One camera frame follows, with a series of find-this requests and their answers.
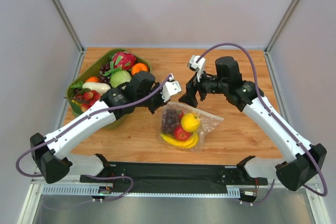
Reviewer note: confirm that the fake red apple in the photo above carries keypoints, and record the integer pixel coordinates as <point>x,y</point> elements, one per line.
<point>180,134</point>

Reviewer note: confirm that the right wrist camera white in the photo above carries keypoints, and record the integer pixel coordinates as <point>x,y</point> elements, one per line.
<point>197,64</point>

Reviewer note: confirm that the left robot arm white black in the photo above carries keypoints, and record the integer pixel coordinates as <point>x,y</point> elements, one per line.
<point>50,151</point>

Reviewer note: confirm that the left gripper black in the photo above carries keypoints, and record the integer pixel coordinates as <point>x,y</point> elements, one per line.
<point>156,100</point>

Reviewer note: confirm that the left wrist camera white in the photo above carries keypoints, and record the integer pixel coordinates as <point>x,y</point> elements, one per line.
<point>169,89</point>

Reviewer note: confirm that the fake small orange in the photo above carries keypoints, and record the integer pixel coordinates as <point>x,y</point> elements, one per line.
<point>93,79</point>

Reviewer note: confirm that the black base mat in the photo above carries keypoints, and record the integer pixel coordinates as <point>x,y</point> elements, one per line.
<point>181,178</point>

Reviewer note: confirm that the fake purple grapes in bag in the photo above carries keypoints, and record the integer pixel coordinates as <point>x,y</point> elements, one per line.
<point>170,120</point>

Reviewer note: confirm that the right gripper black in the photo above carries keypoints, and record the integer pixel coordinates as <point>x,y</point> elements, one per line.
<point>195,87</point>

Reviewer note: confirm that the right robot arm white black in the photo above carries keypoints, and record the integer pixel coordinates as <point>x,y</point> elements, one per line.
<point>300,159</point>

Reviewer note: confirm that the fake yellow banana bunch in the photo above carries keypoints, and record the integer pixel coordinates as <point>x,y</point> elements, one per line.
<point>189,143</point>

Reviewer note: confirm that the fake pink dragon fruit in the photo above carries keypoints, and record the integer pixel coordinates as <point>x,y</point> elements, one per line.
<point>123,60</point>

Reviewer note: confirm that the fake red cherry bunch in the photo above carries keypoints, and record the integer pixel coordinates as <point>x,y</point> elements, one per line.
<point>86,100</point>

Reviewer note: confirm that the fake white radish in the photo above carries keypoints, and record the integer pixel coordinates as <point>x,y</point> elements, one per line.
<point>101,88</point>

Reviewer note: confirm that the olive green plastic bin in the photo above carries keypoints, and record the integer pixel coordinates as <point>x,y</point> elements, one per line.
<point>93,71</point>

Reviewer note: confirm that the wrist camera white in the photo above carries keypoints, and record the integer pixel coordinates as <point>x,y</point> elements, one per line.
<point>197,64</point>
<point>169,89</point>

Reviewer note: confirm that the fake green cabbage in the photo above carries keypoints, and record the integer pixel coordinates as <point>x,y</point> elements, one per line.
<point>119,78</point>

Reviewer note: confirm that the fake dark grapes in bin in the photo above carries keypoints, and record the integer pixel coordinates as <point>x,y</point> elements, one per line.
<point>104,75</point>

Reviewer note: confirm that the fake orange persimmon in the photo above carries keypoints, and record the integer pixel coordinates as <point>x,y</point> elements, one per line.
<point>138,67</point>

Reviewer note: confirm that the clear zip top bag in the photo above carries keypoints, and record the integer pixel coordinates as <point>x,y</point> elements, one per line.
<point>208,122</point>

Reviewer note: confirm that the fake yellow lemon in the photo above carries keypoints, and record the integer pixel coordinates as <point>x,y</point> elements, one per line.
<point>190,122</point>

